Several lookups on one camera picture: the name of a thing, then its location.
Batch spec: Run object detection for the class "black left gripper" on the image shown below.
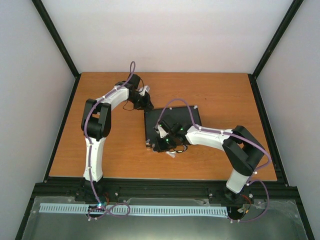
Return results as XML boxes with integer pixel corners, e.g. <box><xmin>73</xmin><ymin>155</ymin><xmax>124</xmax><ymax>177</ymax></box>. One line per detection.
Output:
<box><xmin>129</xmin><ymin>93</ymin><xmax>155</xmax><ymax>111</ymax></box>

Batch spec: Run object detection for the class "black poker set case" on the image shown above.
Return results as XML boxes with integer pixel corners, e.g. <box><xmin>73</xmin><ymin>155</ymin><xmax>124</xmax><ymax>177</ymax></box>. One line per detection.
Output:
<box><xmin>144</xmin><ymin>105</ymin><xmax>202</xmax><ymax>154</ymax></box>

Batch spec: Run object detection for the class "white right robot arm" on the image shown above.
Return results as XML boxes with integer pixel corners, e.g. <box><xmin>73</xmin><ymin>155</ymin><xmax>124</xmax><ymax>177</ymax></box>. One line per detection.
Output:
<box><xmin>152</xmin><ymin>122</ymin><xmax>265</xmax><ymax>194</ymax></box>

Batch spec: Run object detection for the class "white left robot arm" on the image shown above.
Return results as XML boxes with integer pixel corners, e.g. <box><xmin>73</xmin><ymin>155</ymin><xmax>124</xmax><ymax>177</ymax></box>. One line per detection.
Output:
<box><xmin>81</xmin><ymin>73</ymin><xmax>154</xmax><ymax>183</ymax></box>

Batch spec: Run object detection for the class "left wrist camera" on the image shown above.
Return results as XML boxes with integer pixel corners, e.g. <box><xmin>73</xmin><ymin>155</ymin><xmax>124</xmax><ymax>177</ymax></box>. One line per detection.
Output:
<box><xmin>138</xmin><ymin>85</ymin><xmax>150</xmax><ymax>96</ymax></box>

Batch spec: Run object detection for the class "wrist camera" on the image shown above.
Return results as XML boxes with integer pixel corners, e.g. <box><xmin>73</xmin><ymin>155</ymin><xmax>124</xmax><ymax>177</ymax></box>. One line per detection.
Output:
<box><xmin>155</xmin><ymin>120</ymin><xmax>182</xmax><ymax>139</ymax></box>
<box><xmin>138</xmin><ymin>85</ymin><xmax>150</xmax><ymax>96</ymax></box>

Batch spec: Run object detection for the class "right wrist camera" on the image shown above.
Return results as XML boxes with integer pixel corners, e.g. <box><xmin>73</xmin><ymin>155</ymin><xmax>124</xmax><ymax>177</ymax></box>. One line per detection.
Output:
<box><xmin>155</xmin><ymin>120</ymin><xmax>182</xmax><ymax>139</ymax></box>

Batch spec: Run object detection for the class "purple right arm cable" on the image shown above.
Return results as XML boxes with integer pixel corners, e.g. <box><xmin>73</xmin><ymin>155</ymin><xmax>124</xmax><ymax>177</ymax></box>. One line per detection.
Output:
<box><xmin>156</xmin><ymin>98</ymin><xmax>273</xmax><ymax>223</ymax></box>

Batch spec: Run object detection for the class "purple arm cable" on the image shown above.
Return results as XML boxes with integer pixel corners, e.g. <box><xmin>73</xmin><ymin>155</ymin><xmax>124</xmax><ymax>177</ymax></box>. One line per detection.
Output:
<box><xmin>156</xmin><ymin>98</ymin><xmax>273</xmax><ymax>223</ymax></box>
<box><xmin>83</xmin><ymin>61</ymin><xmax>137</xmax><ymax>221</ymax></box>

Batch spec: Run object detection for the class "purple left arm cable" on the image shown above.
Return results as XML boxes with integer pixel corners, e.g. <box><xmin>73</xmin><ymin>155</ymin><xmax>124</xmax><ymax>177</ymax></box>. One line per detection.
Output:
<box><xmin>83</xmin><ymin>61</ymin><xmax>137</xmax><ymax>221</ymax></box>

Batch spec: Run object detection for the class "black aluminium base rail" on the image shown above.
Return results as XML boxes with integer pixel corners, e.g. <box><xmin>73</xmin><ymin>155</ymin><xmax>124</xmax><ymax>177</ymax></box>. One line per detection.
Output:
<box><xmin>31</xmin><ymin>177</ymin><xmax>302</xmax><ymax>206</ymax></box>

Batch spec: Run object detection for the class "black frame post left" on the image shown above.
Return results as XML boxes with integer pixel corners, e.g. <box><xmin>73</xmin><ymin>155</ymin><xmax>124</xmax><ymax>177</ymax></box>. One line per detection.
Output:
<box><xmin>31</xmin><ymin>0</ymin><xmax>81</xmax><ymax>80</ymax></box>

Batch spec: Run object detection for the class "black frame post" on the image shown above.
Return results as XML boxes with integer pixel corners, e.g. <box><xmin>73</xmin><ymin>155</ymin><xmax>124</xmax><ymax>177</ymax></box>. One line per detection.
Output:
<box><xmin>251</xmin><ymin>0</ymin><xmax>305</xmax><ymax>78</ymax></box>
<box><xmin>31</xmin><ymin>0</ymin><xmax>81</xmax><ymax>80</ymax></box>

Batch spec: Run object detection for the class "light blue cable duct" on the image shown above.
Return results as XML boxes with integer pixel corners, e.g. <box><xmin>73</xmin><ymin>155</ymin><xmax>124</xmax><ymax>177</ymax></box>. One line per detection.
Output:
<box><xmin>38</xmin><ymin>203</ymin><xmax>228</xmax><ymax>218</ymax></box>

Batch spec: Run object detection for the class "black frame post right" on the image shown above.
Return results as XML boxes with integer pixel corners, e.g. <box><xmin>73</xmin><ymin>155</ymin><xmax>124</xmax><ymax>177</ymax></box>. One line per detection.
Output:
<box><xmin>251</xmin><ymin>0</ymin><xmax>305</xmax><ymax>78</ymax></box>

